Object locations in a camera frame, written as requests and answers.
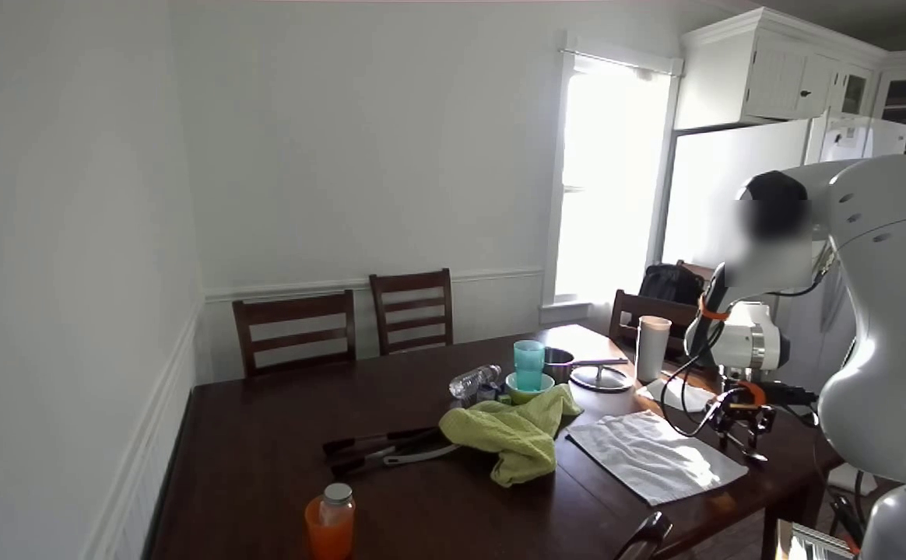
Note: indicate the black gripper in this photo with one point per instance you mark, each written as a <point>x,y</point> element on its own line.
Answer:
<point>748,402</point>

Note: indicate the white towel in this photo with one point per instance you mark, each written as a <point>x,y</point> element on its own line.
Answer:
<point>655,456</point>

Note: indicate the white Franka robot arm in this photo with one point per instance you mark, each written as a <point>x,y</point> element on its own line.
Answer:
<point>887,313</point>

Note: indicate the white paper napkin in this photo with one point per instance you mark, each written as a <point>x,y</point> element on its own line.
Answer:
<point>670,395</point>

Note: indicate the tall steel tumbler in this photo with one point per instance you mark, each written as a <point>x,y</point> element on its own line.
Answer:
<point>651,350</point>

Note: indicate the metal tongs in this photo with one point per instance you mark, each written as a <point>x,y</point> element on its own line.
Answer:
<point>644,532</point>

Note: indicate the steel pot lid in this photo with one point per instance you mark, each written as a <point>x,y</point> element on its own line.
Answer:
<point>602,380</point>

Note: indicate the black backpack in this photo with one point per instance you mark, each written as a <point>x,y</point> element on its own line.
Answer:
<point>670,283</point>

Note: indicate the steel saucepan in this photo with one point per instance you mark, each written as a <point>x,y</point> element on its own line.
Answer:
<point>565,362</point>

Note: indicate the teal bowl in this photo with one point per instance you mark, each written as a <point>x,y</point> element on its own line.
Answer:
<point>529,391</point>

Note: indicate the teal plastic cup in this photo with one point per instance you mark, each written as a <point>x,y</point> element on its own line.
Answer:
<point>529,362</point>

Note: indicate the green cloth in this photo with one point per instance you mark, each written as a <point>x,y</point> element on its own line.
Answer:
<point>516,430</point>

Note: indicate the white refrigerator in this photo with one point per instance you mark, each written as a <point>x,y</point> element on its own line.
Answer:
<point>717,187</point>

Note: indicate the clear crumpled plastic container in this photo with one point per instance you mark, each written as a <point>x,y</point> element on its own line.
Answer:
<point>475,383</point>

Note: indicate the bright window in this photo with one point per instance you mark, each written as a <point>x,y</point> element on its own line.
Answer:
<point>610,174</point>

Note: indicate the white tall cabinet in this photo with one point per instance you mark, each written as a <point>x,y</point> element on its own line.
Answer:
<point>750,72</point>

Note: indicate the orange juice bottle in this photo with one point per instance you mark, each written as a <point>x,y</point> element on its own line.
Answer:
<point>330,523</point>

